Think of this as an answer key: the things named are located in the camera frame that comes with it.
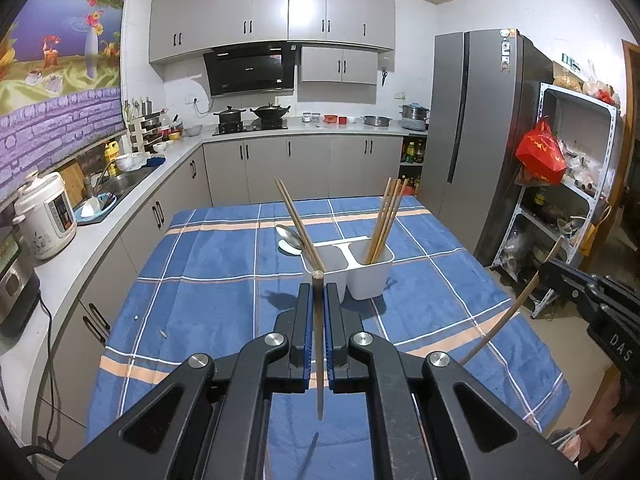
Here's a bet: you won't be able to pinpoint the wooden cutting board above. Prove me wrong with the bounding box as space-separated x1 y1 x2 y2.
60 162 86 208

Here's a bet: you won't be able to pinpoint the metal spoon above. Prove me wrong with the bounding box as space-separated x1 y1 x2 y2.
275 225 306 251

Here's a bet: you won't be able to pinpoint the white metal storage rack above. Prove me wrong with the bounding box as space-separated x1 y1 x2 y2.
492 82 626 321

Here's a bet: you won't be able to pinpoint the yellow bottle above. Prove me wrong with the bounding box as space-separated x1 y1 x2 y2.
103 141 122 176

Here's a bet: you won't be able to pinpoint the blue dish basin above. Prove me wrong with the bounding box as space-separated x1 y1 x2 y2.
75 192 118 223

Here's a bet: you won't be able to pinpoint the black range hood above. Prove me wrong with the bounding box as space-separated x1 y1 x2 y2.
202 42 301 98

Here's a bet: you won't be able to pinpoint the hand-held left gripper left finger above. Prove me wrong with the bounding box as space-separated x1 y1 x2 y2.
57 282 315 480

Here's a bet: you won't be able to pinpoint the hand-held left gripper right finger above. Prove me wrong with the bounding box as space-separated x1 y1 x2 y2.
322 282 583 480

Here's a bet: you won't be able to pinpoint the black countertop appliance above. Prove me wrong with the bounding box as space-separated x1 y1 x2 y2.
0 225 42 337

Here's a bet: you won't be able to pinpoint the white two-compartment utensil holder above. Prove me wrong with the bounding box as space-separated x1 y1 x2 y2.
300 235 396 303

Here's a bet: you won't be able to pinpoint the gas stove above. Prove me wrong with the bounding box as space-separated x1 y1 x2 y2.
212 119 289 136

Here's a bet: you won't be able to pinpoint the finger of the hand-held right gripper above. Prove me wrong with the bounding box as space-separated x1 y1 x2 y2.
537 259 598 311

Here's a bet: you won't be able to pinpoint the red plastic bag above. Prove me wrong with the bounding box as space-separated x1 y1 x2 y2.
515 117 568 186

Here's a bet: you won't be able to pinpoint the grey refrigerator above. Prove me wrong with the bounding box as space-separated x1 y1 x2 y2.
430 29 556 266

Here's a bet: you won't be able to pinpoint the metal steamer pot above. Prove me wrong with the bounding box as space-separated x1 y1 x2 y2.
399 103 430 132

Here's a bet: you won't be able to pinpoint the grey wall cabinets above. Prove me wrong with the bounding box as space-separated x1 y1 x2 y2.
149 0 396 85

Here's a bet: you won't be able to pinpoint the black wok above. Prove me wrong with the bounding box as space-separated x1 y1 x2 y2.
249 103 291 121

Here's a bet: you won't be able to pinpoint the group of condiment bottles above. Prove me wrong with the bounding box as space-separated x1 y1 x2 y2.
400 140 426 165

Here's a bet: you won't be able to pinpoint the blue plaid tablecloth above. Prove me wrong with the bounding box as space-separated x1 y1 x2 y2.
86 195 572 480

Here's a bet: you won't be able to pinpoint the white rice cooker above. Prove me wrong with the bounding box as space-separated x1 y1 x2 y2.
12 172 78 261

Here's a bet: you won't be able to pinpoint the black power cable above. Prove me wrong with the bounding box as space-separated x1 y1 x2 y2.
27 297 68 463

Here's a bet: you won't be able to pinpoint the steel sink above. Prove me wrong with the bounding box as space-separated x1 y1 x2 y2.
97 167 156 198

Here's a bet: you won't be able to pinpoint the landscape wall poster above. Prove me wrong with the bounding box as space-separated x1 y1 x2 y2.
0 0 131 203

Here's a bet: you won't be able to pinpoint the black cooking pot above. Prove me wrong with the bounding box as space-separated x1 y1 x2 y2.
214 106 247 126

